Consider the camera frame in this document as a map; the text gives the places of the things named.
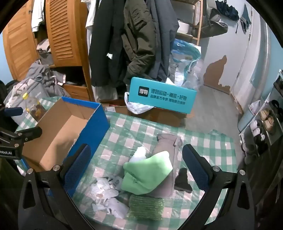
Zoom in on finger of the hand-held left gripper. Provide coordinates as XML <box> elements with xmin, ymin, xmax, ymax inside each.
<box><xmin>0</xmin><ymin>107</ymin><xmax>24</xmax><ymax>117</ymax></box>
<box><xmin>14</xmin><ymin>126</ymin><xmax>43</xmax><ymax>144</ymax></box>

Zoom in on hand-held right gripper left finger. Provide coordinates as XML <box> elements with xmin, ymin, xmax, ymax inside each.
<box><xmin>18</xmin><ymin>143</ymin><xmax>96</xmax><ymax>230</ymax></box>

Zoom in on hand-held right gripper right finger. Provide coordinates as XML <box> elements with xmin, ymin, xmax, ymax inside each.
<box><xmin>182</xmin><ymin>144</ymin><xmax>266</xmax><ymax>230</ymax></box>

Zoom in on black sock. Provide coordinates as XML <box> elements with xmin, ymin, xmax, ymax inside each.
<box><xmin>174</xmin><ymin>168</ymin><xmax>193</xmax><ymax>192</ymax></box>

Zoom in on blue cardboard box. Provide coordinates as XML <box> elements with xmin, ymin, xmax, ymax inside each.
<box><xmin>16</xmin><ymin>96</ymin><xmax>110</xmax><ymax>198</ymax></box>

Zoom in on grey sweatpants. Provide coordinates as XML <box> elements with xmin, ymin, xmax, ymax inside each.
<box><xmin>150</xmin><ymin>133</ymin><xmax>183</xmax><ymax>198</ymax></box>

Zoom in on light green cloth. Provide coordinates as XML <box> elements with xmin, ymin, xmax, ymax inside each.
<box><xmin>122</xmin><ymin>153</ymin><xmax>173</xmax><ymax>195</ymax></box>

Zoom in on white cloths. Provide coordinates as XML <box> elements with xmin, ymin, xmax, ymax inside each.
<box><xmin>92</xmin><ymin>197</ymin><xmax>130</xmax><ymax>219</ymax></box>

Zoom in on white sock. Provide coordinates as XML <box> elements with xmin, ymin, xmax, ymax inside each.
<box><xmin>129</xmin><ymin>146</ymin><xmax>148</xmax><ymax>164</ymax></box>

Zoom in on green bubble wrap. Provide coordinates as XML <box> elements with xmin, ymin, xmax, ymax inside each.
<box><xmin>127</xmin><ymin>194</ymin><xmax>165</xmax><ymax>222</ymax></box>

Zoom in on yellow-capped oil bottle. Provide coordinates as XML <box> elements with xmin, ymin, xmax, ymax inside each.
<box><xmin>23</xmin><ymin>93</ymin><xmax>48</xmax><ymax>122</ymax></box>

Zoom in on grey tote bag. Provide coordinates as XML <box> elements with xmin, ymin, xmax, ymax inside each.
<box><xmin>4</xmin><ymin>78</ymin><xmax>46</xmax><ymax>124</ymax></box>

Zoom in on grey hoodie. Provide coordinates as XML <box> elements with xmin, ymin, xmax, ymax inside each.
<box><xmin>26</xmin><ymin>60</ymin><xmax>71</xmax><ymax>98</ymax></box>

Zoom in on grey slipper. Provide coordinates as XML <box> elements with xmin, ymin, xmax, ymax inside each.
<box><xmin>244</xmin><ymin>153</ymin><xmax>258</xmax><ymax>164</ymax></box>
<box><xmin>242</xmin><ymin>144</ymin><xmax>257</xmax><ymax>153</ymax></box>

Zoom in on brown cardboard box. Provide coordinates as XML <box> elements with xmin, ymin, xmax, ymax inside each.
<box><xmin>100</xmin><ymin>99</ymin><xmax>195</xmax><ymax>128</ymax></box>

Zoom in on folded grey clothes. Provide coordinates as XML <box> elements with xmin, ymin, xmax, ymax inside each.
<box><xmin>36</xmin><ymin>39</ymin><xmax>54</xmax><ymax>65</ymax></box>

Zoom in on green checked tablecloth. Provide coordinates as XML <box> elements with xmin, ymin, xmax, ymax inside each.
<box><xmin>15</xmin><ymin>97</ymin><xmax>238</xmax><ymax>230</ymax></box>

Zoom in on black shoe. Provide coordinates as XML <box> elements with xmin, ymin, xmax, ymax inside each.
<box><xmin>254</xmin><ymin>134</ymin><xmax>269</xmax><ymax>148</ymax></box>

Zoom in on teal shoe box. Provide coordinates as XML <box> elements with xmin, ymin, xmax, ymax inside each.
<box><xmin>129</xmin><ymin>77</ymin><xmax>198</xmax><ymax>115</ymax></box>

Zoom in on white hanging garment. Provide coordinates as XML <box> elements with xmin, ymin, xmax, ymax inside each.
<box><xmin>85</xmin><ymin>0</ymin><xmax>119</xmax><ymax>103</ymax></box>

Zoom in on white plastic carrier bag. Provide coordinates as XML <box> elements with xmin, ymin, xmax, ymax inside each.
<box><xmin>124</xmin><ymin>92</ymin><xmax>155</xmax><ymax>115</ymax></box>

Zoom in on small white plastic bag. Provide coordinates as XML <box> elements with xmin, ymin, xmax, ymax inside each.
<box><xmin>249</xmin><ymin>100</ymin><xmax>262</xmax><ymax>115</ymax></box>

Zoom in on wooden louvred wardrobe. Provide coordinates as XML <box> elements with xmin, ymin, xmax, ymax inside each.
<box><xmin>2</xmin><ymin>0</ymin><xmax>96</xmax><ymax>102</ymax></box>

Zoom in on white hanging shirt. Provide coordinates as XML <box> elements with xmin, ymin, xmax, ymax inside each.
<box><xmin>31</xmin><ymin>0</ymin><xmax>46</xmax><ymax>33</ymax></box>

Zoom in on shoe rack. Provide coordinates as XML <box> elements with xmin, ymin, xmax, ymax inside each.
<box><xmin>238</xmin><ymin>70</ymin><xmax>283</xmax><ymax>164</ymax></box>

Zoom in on black hanging jacket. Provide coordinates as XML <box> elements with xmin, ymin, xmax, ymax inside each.
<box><xmin>88</xmin><ymin>0</ymin><xmax>128</xmax><ymax>88</ymax></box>

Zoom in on clear plastic storage bag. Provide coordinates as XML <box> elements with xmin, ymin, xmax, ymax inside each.
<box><xmin>168</xmin><ymin>39</ymin><xmax>210</xmax><ymax>89</ymax></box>

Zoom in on white door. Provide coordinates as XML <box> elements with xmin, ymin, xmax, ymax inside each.
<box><xmin>230</xmin><ymin>13</ymin><xmax>271</xmax><ymax>104</ymax></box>

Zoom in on blue-grey hanging jacket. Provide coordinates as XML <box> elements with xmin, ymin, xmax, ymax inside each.
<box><xmin>146</xmin><ymin>0</ymin><xmax>180</xmax><ymax>83</ymax></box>

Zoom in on white basin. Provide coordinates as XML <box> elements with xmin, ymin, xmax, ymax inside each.
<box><xmin>177</xmin><ymin>20</ymin><xmax>191</xmax><ymax>35</ymax></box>

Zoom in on grey hanging backpack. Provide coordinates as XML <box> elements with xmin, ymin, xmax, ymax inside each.
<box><xmin>200</xmin><ymin>8</ymin><xmax>229</xmax><ymax>39</ymax></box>

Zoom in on wooden shelf rack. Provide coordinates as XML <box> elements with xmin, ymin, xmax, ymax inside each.
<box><xmin>170</xmin><ymin>0</ymin><xmax>204</xmax><ymax>46</ymax></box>

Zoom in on teal hanging cloth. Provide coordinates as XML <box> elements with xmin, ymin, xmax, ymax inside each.
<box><xmin>240</xmin><ymin>4</ymin><xmax>252</xmax><ymax>28</ymax></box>

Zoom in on dark blue umbrella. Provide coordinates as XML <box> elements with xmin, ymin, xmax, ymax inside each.
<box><xmin>215</xmin><ymin>0</ymin><xmax>240</xmax><ymax>22</ymax></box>

